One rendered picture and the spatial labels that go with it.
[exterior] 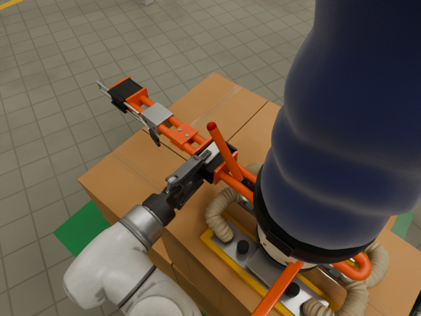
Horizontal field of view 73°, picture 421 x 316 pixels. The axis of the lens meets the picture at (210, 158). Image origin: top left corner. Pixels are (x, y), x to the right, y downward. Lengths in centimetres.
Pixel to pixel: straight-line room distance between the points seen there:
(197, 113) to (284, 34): 193
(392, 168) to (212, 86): 147
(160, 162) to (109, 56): 185
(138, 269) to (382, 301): 55
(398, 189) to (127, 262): 46
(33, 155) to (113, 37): 151
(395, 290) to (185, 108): 122
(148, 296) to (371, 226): 38
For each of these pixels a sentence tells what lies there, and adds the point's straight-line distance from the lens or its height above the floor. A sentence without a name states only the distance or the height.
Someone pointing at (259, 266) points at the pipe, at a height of 99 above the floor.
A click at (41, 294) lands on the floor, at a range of 191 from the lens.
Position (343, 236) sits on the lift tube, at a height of 128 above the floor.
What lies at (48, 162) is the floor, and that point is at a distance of 232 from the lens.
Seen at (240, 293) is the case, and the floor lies 95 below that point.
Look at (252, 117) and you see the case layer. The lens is 157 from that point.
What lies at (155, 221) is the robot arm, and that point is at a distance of 61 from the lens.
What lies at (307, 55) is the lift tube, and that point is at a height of 149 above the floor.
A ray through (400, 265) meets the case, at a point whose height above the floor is 94.
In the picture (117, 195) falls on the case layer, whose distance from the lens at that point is 133.
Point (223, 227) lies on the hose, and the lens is 70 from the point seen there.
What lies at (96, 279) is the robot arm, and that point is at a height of 111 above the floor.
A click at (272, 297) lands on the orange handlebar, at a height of 108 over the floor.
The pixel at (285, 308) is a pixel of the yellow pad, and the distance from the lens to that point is 72.
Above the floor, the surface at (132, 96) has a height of 110.
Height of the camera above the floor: 166
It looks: 55 degrees down
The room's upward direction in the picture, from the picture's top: straight up
